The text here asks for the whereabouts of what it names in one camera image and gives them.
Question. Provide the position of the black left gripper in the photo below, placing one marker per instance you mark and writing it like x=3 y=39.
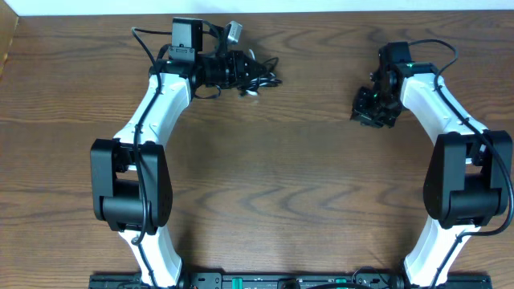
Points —
x=238 y=64

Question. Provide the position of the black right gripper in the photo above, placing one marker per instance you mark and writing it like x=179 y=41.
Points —
x=361 y=112

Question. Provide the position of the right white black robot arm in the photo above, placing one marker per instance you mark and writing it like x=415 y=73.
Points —
x=467 y=191

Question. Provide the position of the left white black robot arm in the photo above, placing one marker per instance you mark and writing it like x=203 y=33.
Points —
x=131 y=188

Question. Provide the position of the cardboard panel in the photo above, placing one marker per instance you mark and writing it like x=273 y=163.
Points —
x=8 y=26

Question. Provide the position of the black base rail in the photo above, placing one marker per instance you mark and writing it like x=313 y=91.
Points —
x=211 y=280

